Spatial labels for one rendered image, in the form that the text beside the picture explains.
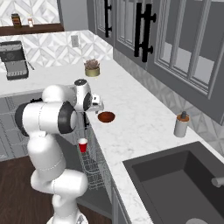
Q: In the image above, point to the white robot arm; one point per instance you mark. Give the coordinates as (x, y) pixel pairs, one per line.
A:
(43, 140)

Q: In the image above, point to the small pale bottle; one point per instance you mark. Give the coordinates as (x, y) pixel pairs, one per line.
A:
(30, 22)

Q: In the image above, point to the silver tap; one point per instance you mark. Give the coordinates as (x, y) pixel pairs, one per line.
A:
(218, 181)

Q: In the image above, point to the white wall socket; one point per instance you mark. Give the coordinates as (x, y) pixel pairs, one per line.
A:
(75, 41)

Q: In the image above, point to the brown bowl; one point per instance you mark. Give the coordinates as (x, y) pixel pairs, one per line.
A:
(106, 117)

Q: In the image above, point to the dark brown jar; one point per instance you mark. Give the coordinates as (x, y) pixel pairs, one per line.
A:
(16, 20)

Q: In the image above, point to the red cup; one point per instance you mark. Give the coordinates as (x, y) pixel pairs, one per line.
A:
(83, 145)

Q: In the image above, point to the grey coffee machine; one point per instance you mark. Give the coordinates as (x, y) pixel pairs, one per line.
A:
(14, 59)

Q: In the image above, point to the grey dishwasher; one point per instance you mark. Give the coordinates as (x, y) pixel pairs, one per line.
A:
(93, 163)

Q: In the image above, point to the potted succulent plant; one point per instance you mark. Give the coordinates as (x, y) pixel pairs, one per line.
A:
(92, 68)

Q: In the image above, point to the grey base cupboard run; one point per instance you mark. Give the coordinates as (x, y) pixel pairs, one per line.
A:
(11, 128)

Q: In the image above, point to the dark grey sink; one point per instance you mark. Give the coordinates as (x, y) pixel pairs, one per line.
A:
(180, 180)

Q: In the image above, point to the grey base cupboard door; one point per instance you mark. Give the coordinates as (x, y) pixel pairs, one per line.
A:
(118, 208)

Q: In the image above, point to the grey glazed cupboard door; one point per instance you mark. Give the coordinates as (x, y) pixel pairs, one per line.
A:
(128, 23)
(99, 17)
(189, 43)

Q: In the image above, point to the grey soap dispenser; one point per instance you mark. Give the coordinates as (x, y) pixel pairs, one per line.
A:
(181, 126)

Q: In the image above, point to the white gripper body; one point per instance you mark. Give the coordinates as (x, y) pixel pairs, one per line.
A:
(98, 107)

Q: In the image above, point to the brown wooden shelf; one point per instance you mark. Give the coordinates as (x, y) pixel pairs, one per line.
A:
(32, 29)

